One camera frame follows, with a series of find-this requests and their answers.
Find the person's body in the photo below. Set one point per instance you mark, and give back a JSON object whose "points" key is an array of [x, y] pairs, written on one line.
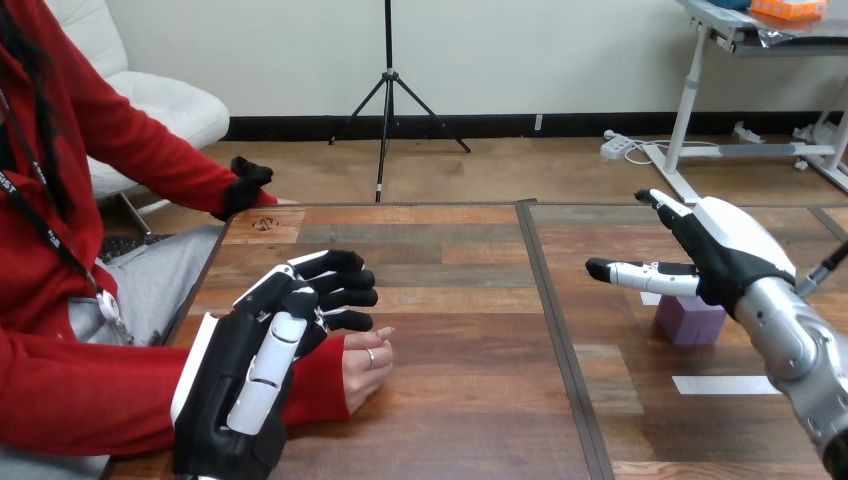
{"points": [[40, 199]]}

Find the white cushioned chair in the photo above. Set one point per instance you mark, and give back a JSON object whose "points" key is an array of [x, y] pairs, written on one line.
{"points": [[166, 99]]}

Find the person's forearm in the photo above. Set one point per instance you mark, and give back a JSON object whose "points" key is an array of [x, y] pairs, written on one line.
{"points": [[99, 397], [185, 166]]}

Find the black tripod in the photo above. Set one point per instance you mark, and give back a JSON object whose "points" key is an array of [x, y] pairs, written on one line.
{"points": [[388, 86]]}

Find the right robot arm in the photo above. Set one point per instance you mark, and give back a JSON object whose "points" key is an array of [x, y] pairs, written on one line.
{"points": [[788, 344]]}

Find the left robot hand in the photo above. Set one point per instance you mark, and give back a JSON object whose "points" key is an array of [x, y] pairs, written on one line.
{"points": [[218, 371]]}

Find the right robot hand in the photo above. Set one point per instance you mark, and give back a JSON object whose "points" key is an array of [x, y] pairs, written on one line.
{"points": [[729, 245]]}

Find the white desk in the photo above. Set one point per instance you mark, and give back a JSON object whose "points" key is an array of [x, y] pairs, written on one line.
{"points": [[689, 86]]}

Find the white power strip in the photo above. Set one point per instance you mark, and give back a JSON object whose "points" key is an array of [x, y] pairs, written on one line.
{"points": [[616, 146]]}

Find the purple block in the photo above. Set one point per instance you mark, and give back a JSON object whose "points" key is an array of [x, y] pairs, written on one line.
{"points": [[689, 324]]}

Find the orange thing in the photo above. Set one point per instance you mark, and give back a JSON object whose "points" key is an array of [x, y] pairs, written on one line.
{"points": [[788, 8]]}

